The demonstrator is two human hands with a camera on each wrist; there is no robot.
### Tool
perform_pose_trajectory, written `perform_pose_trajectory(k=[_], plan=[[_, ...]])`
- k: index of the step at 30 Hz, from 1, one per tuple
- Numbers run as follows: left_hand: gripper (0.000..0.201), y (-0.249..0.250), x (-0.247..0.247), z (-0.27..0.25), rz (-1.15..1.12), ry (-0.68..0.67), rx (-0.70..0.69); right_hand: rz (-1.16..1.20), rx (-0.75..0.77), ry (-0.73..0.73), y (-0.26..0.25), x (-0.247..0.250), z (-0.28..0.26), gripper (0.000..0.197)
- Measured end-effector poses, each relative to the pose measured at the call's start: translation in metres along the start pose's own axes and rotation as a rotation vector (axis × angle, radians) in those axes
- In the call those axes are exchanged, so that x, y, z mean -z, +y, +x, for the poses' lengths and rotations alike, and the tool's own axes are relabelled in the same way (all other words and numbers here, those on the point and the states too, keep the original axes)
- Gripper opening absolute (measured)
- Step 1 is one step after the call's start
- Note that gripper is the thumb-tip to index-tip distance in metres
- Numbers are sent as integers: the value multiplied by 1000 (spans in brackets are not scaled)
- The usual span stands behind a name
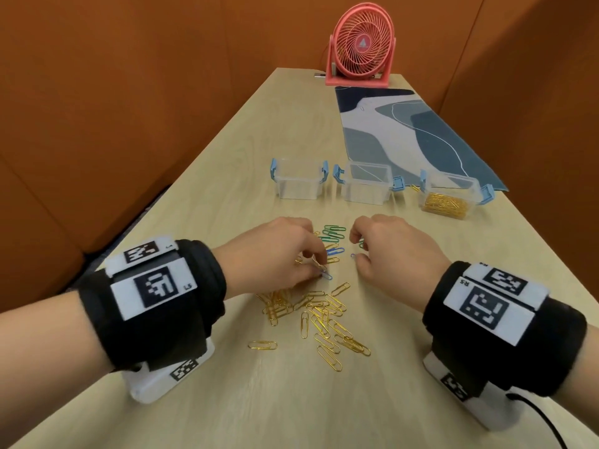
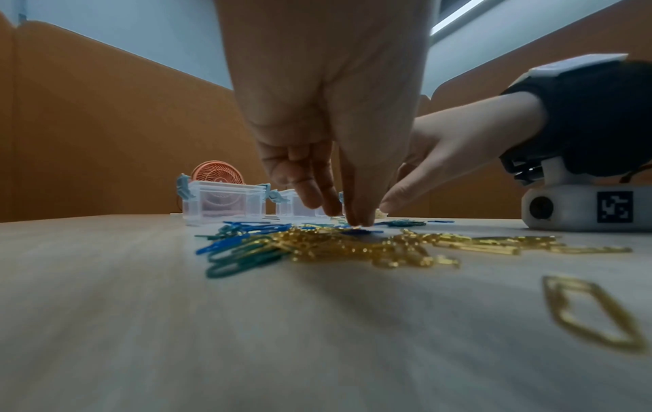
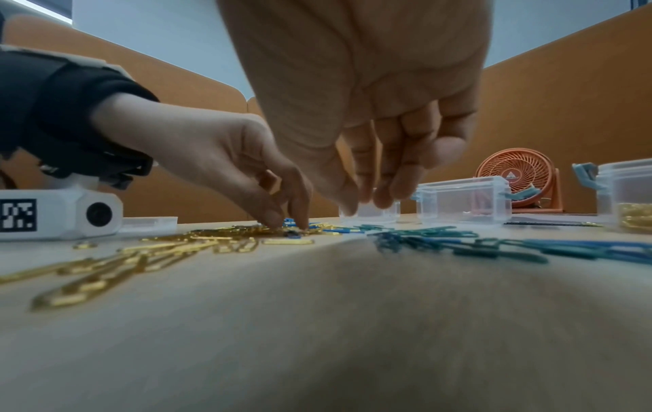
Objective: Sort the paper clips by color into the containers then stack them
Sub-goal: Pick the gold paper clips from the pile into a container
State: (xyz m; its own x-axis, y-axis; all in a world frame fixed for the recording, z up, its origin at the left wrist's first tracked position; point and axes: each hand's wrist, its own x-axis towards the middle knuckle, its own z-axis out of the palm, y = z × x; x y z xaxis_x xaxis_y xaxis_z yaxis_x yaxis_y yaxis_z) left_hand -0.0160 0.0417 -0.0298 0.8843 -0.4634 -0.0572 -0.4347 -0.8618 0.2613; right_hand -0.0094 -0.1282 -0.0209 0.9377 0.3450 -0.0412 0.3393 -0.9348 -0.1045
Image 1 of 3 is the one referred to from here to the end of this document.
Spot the person's left hand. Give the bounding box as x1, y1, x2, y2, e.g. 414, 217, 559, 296
213, 216, 328, 300

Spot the person's right hand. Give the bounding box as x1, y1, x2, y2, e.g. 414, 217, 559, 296
349, 213, 452, 314

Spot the heap of gold paper clips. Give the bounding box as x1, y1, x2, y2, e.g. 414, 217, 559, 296
423, 192, 470, 220

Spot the clear box with blue latches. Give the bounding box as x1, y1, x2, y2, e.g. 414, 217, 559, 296
419, 168, 496, 220
333, 161, 405, 205
269, 157, 330, 201

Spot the pile of mixed paper clips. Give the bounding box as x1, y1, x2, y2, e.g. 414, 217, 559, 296
248, 223, 373, 373

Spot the person's right forearm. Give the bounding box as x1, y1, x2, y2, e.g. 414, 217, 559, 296
552, 322, 599, 445

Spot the black right wristband with tags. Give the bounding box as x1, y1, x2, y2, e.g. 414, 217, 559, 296
422, 260, 588, 399

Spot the black wristband with tags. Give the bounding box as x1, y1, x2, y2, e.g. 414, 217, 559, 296
77, 236, 228, 374
422, 260, 588, 399

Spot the blue patterned desk mat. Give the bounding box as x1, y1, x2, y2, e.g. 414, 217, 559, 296
334, 86, 509, 192

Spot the black left wristband with tags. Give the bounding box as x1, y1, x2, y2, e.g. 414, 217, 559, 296
77, 236, 228, 374

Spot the pink desk fan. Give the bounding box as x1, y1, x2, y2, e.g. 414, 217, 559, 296
325, 2, 397, 87

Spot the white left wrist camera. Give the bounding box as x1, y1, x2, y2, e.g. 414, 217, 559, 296
122, 339, 216, 405

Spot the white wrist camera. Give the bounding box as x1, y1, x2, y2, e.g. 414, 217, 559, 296
422, 350, 523, 432
122, 339, 216, 405

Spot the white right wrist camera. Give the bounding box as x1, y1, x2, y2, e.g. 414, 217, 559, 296
422, 350, 523, 432

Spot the black right camera cable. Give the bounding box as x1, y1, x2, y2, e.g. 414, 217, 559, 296
505, 392, 570, 449

